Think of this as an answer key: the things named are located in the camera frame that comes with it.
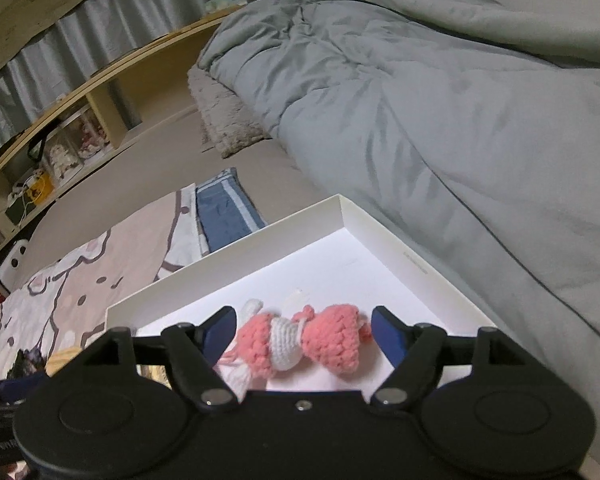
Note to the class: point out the white plastic device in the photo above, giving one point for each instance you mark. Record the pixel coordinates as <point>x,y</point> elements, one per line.
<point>12,265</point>

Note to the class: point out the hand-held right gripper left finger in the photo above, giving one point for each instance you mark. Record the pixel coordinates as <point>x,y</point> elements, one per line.
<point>219,334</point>

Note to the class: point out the beige fluffy pillow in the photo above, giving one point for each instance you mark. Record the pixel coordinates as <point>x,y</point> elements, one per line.
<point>225,115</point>

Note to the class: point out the grey curtain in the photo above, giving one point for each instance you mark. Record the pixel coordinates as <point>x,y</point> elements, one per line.
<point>130,15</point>

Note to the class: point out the cream dressed doll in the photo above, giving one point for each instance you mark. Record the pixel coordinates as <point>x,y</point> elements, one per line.
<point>62,160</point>

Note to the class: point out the pink crochet doll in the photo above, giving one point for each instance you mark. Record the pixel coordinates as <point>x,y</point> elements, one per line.
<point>325,335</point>

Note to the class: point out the tan crochet item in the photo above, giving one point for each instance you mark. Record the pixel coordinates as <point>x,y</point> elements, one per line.
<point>65,359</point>

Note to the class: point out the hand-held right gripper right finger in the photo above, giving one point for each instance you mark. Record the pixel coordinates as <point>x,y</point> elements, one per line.
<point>387,335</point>

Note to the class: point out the printed cartoon blanket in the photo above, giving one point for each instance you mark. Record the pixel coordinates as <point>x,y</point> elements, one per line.
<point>105,270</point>

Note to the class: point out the dark blue cloth item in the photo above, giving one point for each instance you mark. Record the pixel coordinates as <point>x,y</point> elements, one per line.
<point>12,390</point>

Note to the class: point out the grey duvet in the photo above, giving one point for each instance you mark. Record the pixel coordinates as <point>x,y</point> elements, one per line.
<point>430,110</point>

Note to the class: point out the white shallow box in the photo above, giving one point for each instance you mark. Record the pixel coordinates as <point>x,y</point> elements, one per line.
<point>330,270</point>

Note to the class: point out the wooden shelf unit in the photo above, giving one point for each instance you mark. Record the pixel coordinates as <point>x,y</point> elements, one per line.
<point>111,105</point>

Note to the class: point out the pink dressed doll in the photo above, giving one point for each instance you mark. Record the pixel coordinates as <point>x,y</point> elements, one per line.
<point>91,139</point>

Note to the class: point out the yellow box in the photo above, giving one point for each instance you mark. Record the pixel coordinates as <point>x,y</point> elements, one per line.
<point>42,190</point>

